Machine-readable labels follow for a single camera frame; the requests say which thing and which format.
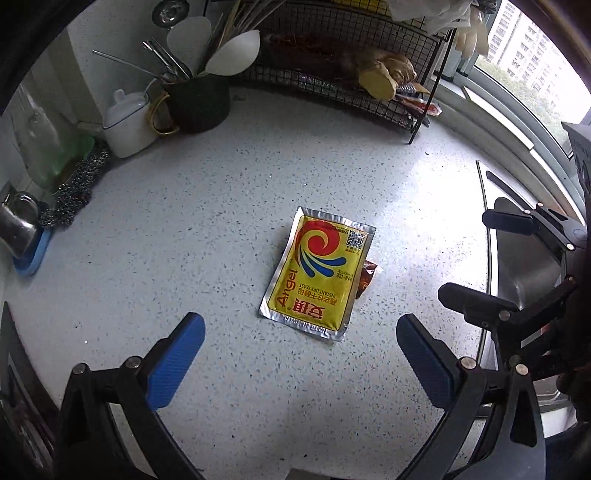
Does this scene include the apartment building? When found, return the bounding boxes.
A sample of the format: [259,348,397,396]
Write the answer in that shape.
[485,0,591,93]

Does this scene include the white rice paddle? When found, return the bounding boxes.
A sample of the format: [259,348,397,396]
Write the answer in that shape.
[166,16,213,77]
[203,29,262,77]

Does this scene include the steel spoon handle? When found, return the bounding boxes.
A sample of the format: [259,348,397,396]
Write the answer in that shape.
[142,39,192,80]
[92,50,171,84]

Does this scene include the steel sink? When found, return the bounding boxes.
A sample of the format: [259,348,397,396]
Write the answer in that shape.
[475,159,591,416]

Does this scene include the steel teapot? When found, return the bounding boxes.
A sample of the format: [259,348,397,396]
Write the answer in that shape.
[0,182,42,259]

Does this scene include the yellow foil packet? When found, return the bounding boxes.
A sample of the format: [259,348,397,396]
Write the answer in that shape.
[259,206,376,342]

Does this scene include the steel wool scrubber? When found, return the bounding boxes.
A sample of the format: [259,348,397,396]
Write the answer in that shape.
[39,150,112,228]

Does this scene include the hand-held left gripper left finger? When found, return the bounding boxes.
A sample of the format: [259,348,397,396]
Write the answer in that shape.
[54,312,206,480]

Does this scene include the glass carafe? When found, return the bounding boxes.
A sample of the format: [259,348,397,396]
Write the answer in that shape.
[9,85,95,190]

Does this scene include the white plastic bag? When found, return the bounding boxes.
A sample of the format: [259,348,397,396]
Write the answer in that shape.
[388,0,476,35]

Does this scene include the blue saucer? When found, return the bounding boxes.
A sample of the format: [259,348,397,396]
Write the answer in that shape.
[13,228,53,278]

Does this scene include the white lidded pot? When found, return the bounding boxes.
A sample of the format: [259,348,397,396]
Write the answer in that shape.
[102,89,160,159]

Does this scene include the green trees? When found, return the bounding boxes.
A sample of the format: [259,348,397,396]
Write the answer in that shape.
[475,58,583,139]

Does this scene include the dried chili bag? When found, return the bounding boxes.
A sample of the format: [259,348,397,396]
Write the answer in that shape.
[268,32,365,63]

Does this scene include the cream rubber glove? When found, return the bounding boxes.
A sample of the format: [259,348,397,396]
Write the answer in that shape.
[452,11,490,61]

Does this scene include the dark mug with gold handle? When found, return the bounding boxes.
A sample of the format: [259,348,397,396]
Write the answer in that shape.
[148,76,232,136]

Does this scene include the brown sauce packet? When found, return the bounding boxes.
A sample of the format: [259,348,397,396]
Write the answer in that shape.
[355,259,379,298]

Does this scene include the steel ladle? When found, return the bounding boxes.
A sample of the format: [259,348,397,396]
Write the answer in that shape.
[152,0,190,28]

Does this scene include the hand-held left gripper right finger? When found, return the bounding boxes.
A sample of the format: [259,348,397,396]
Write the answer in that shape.
[396,313,548,480]

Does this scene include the bundle of chopsticks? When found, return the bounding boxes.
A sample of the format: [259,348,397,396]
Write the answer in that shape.
[203,0,287,51]

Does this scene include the red seasoning packet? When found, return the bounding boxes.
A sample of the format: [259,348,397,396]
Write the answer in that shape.
[394,80,441,116]

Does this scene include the person's right hand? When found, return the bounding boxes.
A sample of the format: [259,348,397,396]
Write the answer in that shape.
[542,318,591,411]

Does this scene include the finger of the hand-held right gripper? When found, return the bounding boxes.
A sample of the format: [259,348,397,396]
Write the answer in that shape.
[437,277,578,341]
[482,205,581,253]

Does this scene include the black wire rack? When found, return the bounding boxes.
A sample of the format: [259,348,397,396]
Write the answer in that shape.
[228,0,455,145]

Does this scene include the window frame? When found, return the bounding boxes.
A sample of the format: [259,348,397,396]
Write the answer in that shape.
[429,0,591,204]

